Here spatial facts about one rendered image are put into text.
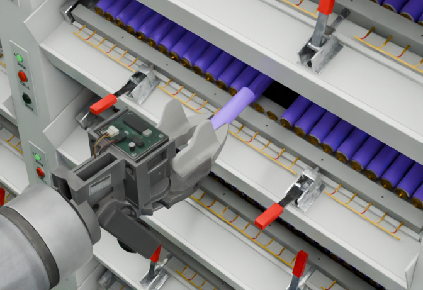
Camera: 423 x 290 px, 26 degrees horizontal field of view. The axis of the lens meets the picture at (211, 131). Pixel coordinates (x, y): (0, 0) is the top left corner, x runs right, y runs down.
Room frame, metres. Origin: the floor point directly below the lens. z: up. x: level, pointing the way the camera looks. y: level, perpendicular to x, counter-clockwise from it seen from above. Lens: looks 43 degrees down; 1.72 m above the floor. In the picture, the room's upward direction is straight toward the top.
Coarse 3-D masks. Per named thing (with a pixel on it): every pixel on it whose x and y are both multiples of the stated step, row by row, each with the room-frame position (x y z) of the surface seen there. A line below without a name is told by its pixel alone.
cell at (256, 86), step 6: (258, 78) 0.85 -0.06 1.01; (264, 78) 0.85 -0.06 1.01; (270, 78) 0.85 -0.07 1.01; (252, 84) 0.84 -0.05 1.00; (258, 84) 0.84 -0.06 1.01; (264, 84) 0.84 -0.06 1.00; (252, 90) 0.84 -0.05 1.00; (258, 90) 0.84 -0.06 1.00; (264, 90) 0.84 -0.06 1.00; (258, 96) 0.83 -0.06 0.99; (252, 102) 0.83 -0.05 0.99
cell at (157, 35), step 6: (162, 24) 0.96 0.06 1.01; (168, 24) 0.96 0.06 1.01; (174, 24) 0.96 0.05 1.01; (156, 30) 0.95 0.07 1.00; (162, 30) 0.95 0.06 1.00; (168, 30) 0.96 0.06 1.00; (150, 36) 0.95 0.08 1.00; (156, 36) 0.94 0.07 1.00; (162, 36) 0.95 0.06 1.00; (156, 42) 0.94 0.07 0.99
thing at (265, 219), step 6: (300, 186) 0.69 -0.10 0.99; (294, 192) 0.69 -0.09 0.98; (300, 192) 0.69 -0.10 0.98; (288, 198) 0.68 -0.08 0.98; (294, 198) 0.68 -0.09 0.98; (276, 204) 0.67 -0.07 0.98; (282, 204) 0.67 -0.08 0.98; (288, 204) 0.68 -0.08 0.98; (270, 210) 0.66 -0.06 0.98; (276, 210) 0.66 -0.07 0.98; (282, 210) 0.67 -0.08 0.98; (258, 216) 0.65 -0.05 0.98; (264, 216) 0.65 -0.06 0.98; (270, 216) 0.65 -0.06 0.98; (276, 216) 0.66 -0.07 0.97; (258, 222) 0.65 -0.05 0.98; (264, 222) 0.65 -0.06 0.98; (270, 222) 0.65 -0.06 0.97
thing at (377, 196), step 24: (96, 24) 0.98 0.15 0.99; (144, 48) 0.92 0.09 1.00; (168, 72) 0.88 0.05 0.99; (192, 72) 0.87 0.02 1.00; (192, 96) 0.85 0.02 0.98; (216, 96) 0.83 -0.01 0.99; (240, 120) 0.80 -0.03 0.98; (264, 120) 0.79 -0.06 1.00; (288, 144) 0.75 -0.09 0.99; (288, 168) 0.73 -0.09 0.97; (336, 168) 0.71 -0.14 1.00; (360, 192) 0.68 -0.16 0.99; (384, 192) 0.67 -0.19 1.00; (384, 216) 0.65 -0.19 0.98; (408, 216) 0.64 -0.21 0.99
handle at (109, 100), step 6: (132, 84) 0.88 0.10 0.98; (120, 90) 0.86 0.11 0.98; (126, 90) 0.86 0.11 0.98; (108, 96) 0.85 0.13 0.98; (114, 96) 0.85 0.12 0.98; (120, 96) 0.85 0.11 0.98; (102, 102) 0.84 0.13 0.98; (108, 102) 0.84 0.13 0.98; (114, 102) 0.85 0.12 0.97; (90, 108) 0.83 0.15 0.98; (96, 108) 0.83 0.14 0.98; (102, 108) 0.83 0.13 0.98; (96, 114) 0.82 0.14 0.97
